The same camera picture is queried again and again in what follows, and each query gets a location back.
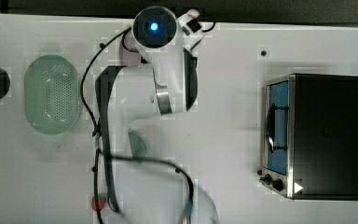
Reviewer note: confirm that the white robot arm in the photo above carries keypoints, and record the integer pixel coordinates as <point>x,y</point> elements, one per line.
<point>143,187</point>

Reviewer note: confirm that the green pot lid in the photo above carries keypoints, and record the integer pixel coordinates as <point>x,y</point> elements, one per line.
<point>138,146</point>

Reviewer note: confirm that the red strawberry toy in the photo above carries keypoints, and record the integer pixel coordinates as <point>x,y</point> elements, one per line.
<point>98,203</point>

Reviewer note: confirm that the green perforated colander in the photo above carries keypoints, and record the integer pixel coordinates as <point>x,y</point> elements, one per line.
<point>51,92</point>

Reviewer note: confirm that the black toaster oven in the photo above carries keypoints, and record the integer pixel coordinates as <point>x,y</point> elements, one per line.
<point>310,137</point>

